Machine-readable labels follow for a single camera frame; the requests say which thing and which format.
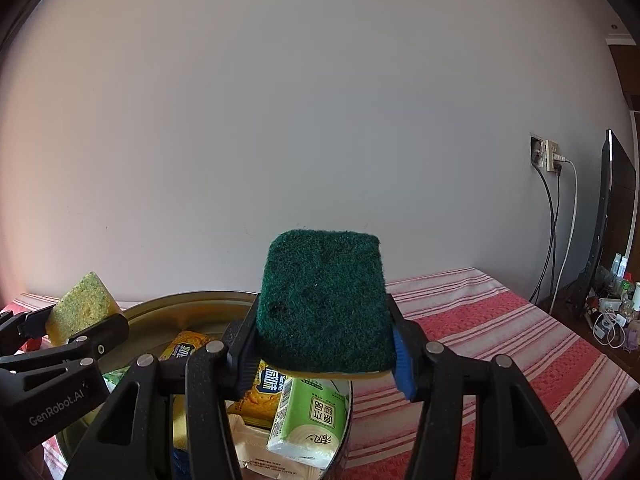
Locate yellow speckled sponge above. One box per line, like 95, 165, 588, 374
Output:
46, 272, 122, 347

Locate blue scrubber ball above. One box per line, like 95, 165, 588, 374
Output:
171, 448, 192, 480

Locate large yellow cracker pack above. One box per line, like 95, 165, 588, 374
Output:
160, 330, 212, 361

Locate cream snack bar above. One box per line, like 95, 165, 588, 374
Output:
229, 414, 322, 479

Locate small yellow cracker pack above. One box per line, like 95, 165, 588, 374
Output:
227, 361, 288, 430

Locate green white tissue pack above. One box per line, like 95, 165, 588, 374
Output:
267, 377, 348, 470

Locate green yellow sponge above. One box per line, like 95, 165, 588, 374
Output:
256, 230, 395, 375

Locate green tissue pack large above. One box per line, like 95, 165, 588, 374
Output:
102, 366, 129, 392

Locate plain yellow sponge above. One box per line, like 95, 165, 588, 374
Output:
172, 394, 189, 452

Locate blue round cookie tin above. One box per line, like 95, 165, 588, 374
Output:
53, 289, 355, 480

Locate red white striped cloth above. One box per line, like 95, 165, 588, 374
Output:
0, 265, 640, 480

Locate cluttered side table items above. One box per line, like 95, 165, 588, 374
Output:
585, 254, 639, 353

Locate black monitor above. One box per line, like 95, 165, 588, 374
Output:
570, 129, 636, 311

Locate black power cable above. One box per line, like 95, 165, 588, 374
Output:
527, 161, 562, 305

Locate white charger cable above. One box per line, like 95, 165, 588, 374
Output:
534, 155, 580, 306

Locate wall power outlet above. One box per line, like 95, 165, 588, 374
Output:
529, 136, 564, 172

